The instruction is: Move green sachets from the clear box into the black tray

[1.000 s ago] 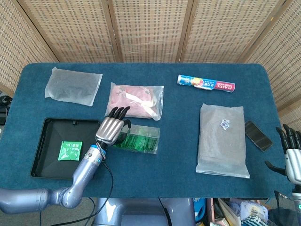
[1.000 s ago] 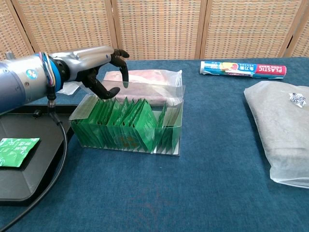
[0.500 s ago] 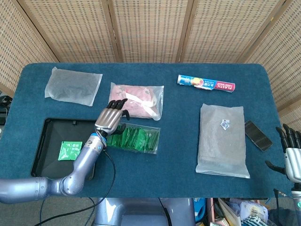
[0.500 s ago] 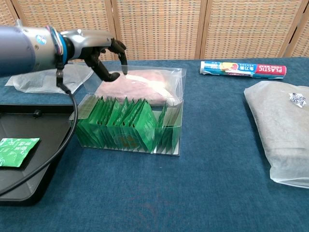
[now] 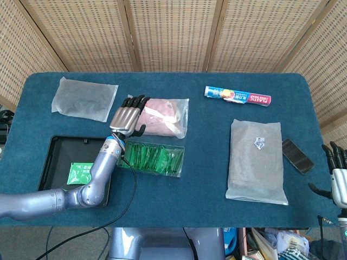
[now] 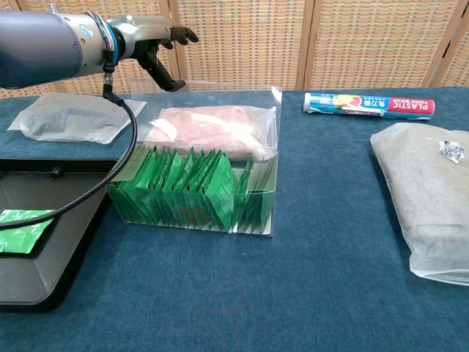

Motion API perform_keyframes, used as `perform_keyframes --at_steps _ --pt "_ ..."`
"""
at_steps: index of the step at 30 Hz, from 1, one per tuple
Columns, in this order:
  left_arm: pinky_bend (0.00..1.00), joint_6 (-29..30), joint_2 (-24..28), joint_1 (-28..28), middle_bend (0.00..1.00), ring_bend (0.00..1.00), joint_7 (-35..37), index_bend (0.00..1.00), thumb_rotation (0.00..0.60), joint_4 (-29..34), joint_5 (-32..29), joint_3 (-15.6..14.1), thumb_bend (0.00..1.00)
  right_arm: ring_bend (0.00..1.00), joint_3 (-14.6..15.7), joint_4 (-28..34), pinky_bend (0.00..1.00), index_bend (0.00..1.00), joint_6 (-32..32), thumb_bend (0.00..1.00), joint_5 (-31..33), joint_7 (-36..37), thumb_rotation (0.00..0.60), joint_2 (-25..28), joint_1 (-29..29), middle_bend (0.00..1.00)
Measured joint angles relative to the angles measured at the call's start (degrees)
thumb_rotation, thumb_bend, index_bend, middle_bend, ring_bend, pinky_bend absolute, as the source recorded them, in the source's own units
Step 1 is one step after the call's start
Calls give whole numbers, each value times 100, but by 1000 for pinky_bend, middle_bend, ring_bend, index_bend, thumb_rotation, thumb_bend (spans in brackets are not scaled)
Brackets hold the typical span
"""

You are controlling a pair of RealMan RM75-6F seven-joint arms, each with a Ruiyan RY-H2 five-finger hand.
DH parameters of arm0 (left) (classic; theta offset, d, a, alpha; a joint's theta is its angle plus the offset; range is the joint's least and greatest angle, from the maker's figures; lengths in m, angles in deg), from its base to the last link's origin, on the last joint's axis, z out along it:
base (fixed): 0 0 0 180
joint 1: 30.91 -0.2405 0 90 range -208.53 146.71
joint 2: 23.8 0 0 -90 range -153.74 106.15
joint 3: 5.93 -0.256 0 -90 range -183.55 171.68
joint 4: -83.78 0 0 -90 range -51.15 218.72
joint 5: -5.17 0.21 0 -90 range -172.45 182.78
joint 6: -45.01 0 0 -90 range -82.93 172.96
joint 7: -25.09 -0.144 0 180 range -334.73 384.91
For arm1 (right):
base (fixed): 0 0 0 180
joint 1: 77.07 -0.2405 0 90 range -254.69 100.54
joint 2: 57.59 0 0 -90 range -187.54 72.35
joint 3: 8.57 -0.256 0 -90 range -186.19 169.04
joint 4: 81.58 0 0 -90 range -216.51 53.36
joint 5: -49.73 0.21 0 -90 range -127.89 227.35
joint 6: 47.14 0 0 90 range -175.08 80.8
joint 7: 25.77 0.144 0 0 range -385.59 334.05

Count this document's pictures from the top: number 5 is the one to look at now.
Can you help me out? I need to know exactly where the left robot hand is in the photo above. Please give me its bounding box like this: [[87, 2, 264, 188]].
[[109, 94, 151, 138]]

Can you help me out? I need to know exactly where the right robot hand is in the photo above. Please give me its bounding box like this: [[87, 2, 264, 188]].
[[308, 141, 347, 209]]

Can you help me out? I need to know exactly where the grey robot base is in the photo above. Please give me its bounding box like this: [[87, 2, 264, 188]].
[[108, 227, 226, 260]]

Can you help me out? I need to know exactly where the clear bag with pink cloth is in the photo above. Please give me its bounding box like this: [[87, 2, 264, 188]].
[[127, 94, 190, 140]]

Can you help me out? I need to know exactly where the frosted bag with dark contents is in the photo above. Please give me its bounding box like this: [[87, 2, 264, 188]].
[[51, 76, 119, 124]]

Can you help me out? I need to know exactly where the clear box of green sachets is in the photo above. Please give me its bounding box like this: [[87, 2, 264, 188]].
[[116, 140, 185, 178]]

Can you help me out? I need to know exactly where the green tea sachet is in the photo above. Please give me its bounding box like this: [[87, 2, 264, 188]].
[[66, 162, 94, 186]]

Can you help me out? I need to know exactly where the white plastic bag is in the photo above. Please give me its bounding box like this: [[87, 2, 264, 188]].
[[264, 227, 310, 257]]

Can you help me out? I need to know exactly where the black plastic tray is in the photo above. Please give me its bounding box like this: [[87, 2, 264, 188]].
[[37, 135, 111, 209]]

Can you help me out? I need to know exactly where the large frosted bag with label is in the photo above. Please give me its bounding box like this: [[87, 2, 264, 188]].
[[225, 118, 289, 206]]

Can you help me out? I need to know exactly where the plastic food wrap box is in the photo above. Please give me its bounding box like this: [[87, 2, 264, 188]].
[[203, 86, 272, 108]]

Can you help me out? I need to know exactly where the black smartphone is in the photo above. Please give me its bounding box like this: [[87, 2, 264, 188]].
[[281, 138, 315, 174]]

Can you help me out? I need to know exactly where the striped teal cloth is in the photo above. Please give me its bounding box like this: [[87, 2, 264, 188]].
[[279, 248, 309, 260]]

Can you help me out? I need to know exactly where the blue tablecloth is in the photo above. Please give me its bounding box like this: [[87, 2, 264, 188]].
[[0, 71, 343, 228]]

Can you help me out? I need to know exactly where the woven folding screen panel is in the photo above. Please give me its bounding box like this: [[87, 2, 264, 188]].
[[207, 0, 333, 73], [0, 0, 68, 109], [281, 0, 347, 152], [123, 0, 224, 73], [20, 0, 140, 73]]

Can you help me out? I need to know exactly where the black device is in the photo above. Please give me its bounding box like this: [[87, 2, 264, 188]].
[[0, 109, 14, 144]]

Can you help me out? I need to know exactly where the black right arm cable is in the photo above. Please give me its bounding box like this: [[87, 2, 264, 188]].
[[317, 214, 336, 260]]

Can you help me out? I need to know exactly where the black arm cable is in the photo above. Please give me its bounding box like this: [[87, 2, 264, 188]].
[[317, 214, 336, 260], [40, 157, 138, 260]]

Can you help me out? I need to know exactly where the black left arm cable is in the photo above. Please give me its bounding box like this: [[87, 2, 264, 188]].
[[40, 157, 138, 260]]

